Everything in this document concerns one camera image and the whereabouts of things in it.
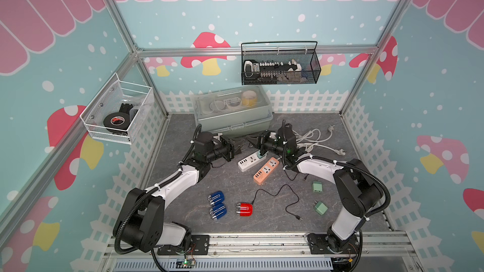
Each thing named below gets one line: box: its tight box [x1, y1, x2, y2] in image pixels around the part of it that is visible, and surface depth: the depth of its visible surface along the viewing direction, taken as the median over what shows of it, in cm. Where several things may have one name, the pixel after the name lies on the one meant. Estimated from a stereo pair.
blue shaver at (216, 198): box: [207, 190, 225, 206], surface depth 85 cm
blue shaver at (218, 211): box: [209, 203, 228, 220], surface depth 82 cm
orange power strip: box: [252, 156, 280, 186], surface depth 94 cm
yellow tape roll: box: [242, 90, 258, 107], surface depth 105 cm
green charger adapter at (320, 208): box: [312, 200, 329, 216], surface depth 83 cm
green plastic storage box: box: [194, 85, 274, 137], surface depth 100 cm
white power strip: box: [237, 152, 268, 172], surface depth 97 cm
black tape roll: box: [103, 112, 132, 133], surface depth 70 cm
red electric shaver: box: [235, 202, 254, 217], surface depth 83 cm
